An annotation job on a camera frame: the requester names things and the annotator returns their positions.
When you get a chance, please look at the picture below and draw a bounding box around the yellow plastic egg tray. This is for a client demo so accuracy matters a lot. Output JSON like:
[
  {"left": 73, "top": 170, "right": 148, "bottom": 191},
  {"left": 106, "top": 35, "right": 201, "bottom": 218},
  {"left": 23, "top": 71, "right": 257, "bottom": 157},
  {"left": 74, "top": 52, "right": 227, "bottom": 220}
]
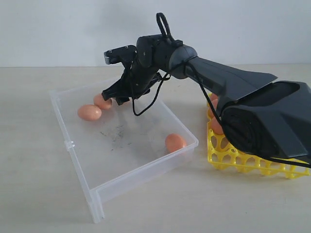
[{"left": 207, "top": 103, "right": 311, "bottom": 179}]

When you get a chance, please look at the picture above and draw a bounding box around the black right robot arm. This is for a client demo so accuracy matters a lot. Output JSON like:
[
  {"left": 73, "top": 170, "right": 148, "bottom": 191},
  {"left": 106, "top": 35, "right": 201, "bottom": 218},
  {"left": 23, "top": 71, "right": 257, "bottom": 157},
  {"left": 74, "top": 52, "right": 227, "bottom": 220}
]
[{"left": 102, "top": 34, "right": 311, "bottom": 163}]

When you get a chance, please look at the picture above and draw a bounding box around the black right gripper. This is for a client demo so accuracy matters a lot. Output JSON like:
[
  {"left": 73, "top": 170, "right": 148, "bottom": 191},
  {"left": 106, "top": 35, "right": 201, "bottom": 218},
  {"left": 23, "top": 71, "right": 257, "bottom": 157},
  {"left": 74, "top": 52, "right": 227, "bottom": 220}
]
[{"left": 102, "top": 59, "right": 160, "bottom": 105}]

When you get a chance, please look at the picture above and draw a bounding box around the brown egg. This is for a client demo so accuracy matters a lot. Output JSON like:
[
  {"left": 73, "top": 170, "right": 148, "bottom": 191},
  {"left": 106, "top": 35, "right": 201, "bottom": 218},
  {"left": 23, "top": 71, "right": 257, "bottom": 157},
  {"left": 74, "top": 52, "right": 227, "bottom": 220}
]
[
  {"left": 93, "top": 94, "right": 112, "bottom": 110},
  {"left": 77, "top": 104, "right": 102, "bottom": 121},
  {"left": 165, "top": 133, "right": 187, "bottom": 153},
  {"left": 208, "top": 99, "right": 218, "bottom": 118},
  {"left": 209, "top": 93, "right": 218, "bottom": 101},
  {"left": 210, "top": 117, "right": 224, "bottom": 135}
]

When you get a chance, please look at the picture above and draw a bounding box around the black camera cable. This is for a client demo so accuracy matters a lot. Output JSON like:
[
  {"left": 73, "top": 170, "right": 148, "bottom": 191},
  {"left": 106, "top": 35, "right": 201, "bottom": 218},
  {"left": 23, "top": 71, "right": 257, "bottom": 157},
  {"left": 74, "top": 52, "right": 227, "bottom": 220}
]
[{"left": 128, "top": 12, "right": 311, "bottom": 168}]

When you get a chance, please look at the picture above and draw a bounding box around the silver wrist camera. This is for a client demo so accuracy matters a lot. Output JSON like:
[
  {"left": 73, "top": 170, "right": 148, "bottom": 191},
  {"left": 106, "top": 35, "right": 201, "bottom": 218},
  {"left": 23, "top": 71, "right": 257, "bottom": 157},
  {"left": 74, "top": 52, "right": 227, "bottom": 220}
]
[{"left": 104, "top": 45, "right": 137, "bottom": 65}]

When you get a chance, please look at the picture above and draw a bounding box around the clear plastic tray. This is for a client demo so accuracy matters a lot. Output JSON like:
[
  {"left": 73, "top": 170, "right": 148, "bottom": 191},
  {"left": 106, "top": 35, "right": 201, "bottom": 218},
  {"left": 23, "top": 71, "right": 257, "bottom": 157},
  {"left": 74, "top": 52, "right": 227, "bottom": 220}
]
[{"left": 50, "top": 78, "right": 199, "bottom": 223}]

